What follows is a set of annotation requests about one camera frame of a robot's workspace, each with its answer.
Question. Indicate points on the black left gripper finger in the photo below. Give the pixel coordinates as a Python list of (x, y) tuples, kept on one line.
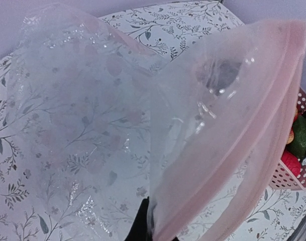
[(142, 227)]

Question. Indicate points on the clear zip top bag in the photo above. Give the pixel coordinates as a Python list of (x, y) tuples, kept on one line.
[(104, 121)]

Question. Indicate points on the floral patterned tablecloth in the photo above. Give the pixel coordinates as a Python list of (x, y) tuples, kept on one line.
[(169, 29)]

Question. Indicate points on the pink perforated plastic basket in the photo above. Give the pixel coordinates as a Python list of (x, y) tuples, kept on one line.
[(282, 177)]

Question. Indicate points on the red strawberry toy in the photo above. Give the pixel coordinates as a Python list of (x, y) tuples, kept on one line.
[(291, 162)]

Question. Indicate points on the small red peach toy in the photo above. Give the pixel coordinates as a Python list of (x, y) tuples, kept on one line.
[(290, 137)]

